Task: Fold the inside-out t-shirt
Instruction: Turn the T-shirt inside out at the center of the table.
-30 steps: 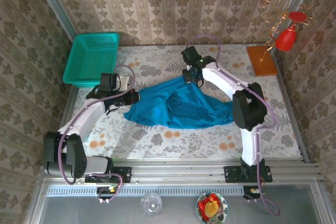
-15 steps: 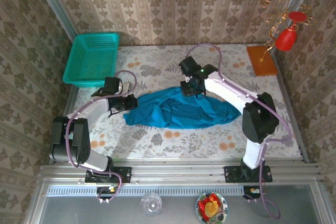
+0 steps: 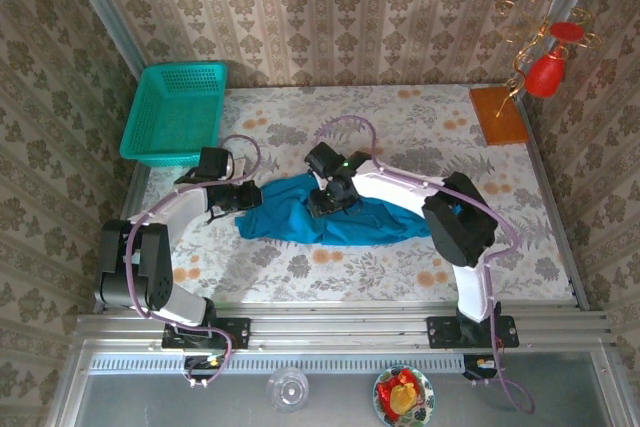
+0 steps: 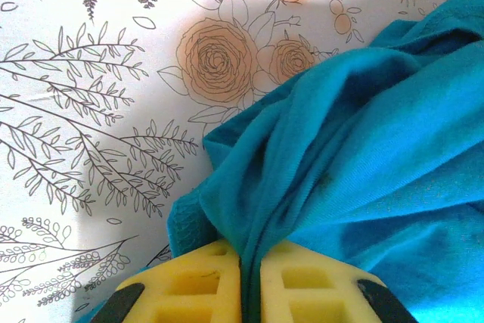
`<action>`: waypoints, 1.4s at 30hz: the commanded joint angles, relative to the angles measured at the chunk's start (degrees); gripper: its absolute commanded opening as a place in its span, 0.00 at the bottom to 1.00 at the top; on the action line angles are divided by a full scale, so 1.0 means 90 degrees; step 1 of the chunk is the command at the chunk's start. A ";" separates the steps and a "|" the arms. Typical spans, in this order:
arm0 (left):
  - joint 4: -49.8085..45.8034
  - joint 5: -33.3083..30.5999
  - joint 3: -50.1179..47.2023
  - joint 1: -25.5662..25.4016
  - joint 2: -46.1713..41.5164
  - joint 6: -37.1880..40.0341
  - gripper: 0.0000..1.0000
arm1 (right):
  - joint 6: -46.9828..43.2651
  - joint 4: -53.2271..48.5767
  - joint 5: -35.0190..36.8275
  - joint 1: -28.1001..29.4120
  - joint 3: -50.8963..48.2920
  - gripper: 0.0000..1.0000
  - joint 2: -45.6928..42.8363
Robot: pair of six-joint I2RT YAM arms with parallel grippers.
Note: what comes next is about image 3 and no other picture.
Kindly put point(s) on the blue t-shirt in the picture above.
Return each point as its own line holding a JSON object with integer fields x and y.
{"x": 290, "y": 217}

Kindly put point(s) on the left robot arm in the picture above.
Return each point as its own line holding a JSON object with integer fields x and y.
{"x": 155, "y": 267}

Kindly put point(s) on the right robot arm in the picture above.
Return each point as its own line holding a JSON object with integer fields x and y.
{"x": 460, "y": 227}

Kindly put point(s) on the floral tablecloth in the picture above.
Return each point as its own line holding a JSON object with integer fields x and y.
{"x": 310, "y": 287}

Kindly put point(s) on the teal plastic basket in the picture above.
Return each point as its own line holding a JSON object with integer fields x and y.
{"x": 170, "y": 117}

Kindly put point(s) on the orange wooden base board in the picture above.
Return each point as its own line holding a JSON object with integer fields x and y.
{"x": 510, "y": 129}

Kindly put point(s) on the clear plastic cup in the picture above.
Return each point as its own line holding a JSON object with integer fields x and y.
{"x": 287, "y": 389}

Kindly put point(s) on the red foil wrapper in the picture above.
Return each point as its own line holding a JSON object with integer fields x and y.
{"x": 386, "y": 392}

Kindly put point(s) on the leaf patterned plate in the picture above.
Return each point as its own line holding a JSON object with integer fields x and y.
{"x": 426, "y": 397}

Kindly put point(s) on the red goblet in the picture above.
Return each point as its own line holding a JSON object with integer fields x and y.
{"x": 545, "y": 77}

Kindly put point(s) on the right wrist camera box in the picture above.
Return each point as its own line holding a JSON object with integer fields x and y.
{"x": 324, "y": 159}

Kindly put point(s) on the aluminium rail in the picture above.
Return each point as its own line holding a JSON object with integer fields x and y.
{"x": 340, "y": 329}

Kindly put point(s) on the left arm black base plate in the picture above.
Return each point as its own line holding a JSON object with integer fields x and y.
{"x": 237, "y": 333}

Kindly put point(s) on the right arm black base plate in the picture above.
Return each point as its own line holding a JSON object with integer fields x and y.
{"x": 440, "y": 332}

